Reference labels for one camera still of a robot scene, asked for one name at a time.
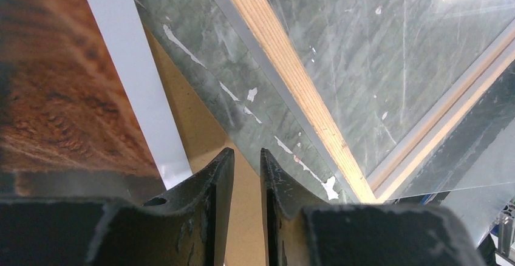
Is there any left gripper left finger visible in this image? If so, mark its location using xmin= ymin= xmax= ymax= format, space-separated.
xmin=1 ymin=148 xmax=234 ymax=265

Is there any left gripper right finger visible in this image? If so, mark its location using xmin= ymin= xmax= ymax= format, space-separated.
xmin=260 ymin=149 xmax=485 ymax=265

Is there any white wooden picture frame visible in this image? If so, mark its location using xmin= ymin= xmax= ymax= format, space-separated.
xmin=214 ymin=0 xmax=514 ymax=203

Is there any brown backing board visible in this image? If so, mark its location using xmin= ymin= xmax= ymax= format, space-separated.
xmin=144 ymin=28 xmax=267 ymax=265

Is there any glossy photo print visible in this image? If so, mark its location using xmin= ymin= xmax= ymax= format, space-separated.
xmin=1 ymin=0 xmax=191 ymax=203

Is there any clear acrylic sheet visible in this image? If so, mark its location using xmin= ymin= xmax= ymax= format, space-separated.
xmin=124 ymin=0 xmax=515 ymax=249

